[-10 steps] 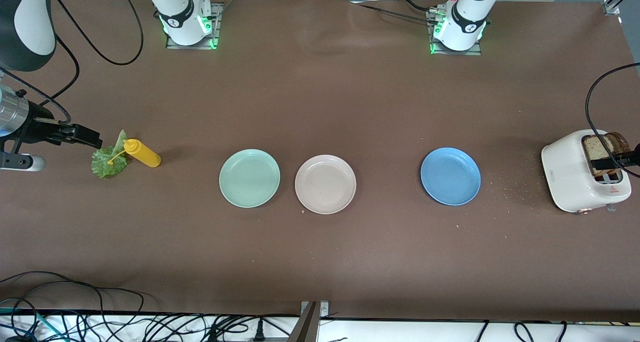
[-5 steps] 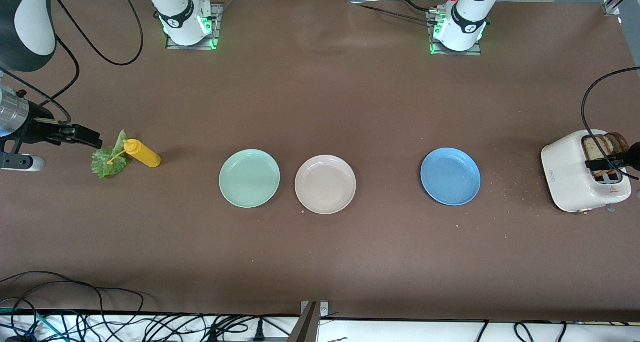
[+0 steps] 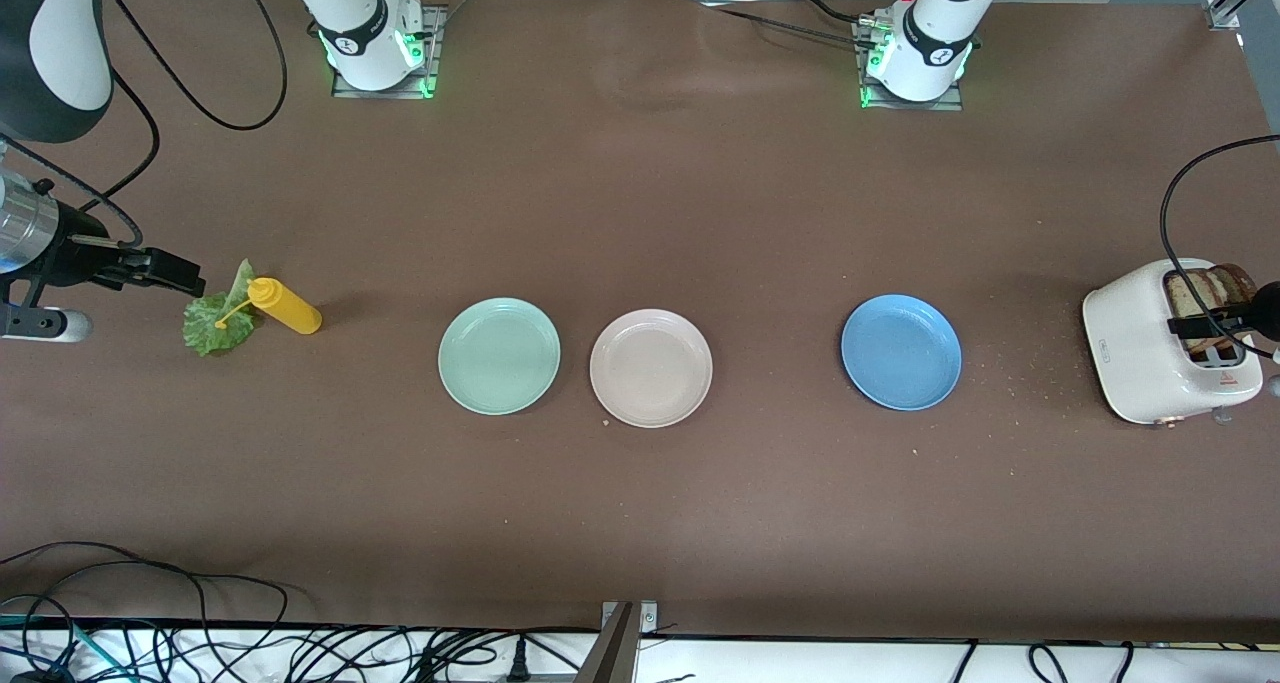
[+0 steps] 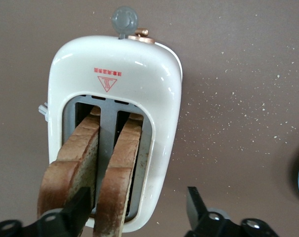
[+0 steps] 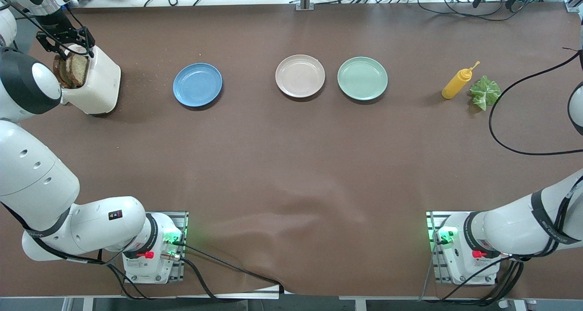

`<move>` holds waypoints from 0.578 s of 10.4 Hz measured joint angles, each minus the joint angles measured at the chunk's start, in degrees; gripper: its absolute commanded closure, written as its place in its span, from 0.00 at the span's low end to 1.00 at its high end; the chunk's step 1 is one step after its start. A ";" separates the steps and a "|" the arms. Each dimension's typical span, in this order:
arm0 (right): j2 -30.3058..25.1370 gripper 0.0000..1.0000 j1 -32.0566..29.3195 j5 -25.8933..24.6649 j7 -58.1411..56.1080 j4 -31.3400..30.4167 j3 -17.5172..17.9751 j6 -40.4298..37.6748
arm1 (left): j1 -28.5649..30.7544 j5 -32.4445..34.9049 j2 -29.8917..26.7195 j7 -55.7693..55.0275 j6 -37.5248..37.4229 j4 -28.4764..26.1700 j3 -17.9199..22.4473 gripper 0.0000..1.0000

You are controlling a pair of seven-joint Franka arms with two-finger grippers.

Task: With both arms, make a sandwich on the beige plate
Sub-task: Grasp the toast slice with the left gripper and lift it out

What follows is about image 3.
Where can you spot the grey metal post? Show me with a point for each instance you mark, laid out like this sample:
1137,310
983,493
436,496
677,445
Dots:
612,658

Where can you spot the toasted bread slice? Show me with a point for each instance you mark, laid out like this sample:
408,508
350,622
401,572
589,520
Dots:
1190,288
1240,283

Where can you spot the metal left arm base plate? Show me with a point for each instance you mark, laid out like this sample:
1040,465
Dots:
915,105

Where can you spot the white two-slot toaster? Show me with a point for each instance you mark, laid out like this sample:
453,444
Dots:
1130,353

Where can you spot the yellow squeeze bottle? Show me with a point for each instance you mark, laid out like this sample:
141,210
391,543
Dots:
290,311

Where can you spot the green lettuce leaf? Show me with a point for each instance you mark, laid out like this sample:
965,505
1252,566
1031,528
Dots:
210,328

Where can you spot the mint green plate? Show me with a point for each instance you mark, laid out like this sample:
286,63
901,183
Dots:
500,356

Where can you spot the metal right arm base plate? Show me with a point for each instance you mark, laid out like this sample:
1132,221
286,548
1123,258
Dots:
380,94

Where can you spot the blue plate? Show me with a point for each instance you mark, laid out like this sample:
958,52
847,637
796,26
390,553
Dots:
900,353

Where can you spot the small metal table bracket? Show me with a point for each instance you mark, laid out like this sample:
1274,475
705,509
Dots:
648,618

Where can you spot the beige plate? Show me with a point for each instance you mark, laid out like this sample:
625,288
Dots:
650,368

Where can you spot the black power plug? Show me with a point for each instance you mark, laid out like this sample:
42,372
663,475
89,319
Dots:
519,663

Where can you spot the aluminium corner bracket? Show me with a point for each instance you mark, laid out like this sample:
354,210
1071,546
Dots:
1222,15

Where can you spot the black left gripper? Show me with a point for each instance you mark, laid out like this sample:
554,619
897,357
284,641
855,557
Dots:
1267,310

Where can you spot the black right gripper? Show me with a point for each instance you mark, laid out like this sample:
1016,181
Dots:
68,251

